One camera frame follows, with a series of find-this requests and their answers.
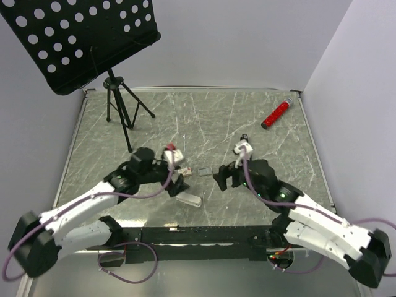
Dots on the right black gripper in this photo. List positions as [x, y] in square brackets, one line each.
[224, 172]

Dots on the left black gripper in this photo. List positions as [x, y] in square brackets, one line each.
[174, 188]

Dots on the small staple box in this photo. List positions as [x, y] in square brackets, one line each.
[185, 171]

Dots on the white stapler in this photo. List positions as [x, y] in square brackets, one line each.
[189, 199]

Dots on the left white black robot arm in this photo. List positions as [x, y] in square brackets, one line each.
[39, 241]

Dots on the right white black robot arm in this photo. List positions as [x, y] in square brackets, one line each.
[302, 222]

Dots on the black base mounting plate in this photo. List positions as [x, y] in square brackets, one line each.
[197, 243]

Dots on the red glitter tube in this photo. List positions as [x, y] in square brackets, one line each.
[276, 113]

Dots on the black perforated music stand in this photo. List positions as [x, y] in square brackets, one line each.
[74, 42]

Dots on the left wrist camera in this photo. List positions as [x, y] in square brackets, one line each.
[172, 155]

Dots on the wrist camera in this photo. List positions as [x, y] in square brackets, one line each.
[243, 150]
[172, 155]

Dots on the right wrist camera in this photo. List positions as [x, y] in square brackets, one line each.
[243, 150]

